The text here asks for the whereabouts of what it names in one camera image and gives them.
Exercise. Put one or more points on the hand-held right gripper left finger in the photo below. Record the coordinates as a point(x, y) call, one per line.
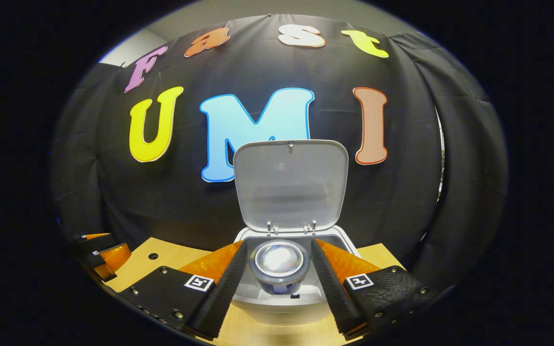
point(221, 298)

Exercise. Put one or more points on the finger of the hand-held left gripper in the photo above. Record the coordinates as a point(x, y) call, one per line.
point(113, 259)
point(99, 241)

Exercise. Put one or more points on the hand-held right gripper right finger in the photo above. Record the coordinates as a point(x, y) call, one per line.
point(337, 298)

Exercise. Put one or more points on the silver pop can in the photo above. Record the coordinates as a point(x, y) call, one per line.
point(279, 262)

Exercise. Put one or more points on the white desktop garbage bin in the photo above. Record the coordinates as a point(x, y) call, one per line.
point(291, 187)

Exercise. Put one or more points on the wooden desktop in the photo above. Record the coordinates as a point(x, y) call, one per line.
point(277, 331)

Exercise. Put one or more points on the black backdrop cloth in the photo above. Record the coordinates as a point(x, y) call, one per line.
point(402, 202)

